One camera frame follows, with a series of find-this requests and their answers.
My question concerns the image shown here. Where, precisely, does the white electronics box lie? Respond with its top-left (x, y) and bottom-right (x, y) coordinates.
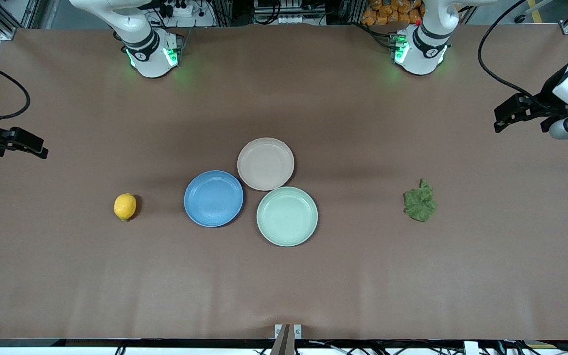
top-left (254, 0), bottom-right (325, 25)

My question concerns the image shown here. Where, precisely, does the brown camera pole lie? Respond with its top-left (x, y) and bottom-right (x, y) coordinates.
top-left (270, 324), bottom-right (295, 355)

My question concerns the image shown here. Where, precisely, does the white power strip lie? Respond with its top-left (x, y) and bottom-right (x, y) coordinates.
top-left (158, 0), bottom-right (215, 28)

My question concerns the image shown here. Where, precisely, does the small metal table bracket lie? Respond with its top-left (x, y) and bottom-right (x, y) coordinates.
top-left (274, 324), bottom-right (303, 341)

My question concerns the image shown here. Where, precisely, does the pale green plate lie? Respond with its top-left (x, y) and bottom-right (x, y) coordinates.
top-left (256, 186), bottom-right (319, 247)

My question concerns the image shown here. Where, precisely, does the beige plate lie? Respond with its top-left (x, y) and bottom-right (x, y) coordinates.
top-left (237, 138), bottom-right (295, 191)

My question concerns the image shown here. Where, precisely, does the orange packets pile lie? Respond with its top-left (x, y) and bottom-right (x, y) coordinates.
top-left (361, 0), bottom-right (424, 26)

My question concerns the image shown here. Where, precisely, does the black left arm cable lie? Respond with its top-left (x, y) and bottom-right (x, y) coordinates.
top-left (478, 0), bottom-right (546, 107)

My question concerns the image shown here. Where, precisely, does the blue plate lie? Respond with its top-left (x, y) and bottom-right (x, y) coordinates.
top-left (184, 170), bottom-right (244, 228)

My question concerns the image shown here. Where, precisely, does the green lettuce leaf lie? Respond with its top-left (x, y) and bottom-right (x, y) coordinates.
top-left (403, 178), bottom-right (438, 222)

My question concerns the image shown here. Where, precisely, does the yellow lemon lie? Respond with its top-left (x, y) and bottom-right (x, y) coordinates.
top-left (114, 193), bottom-right (137, 222)

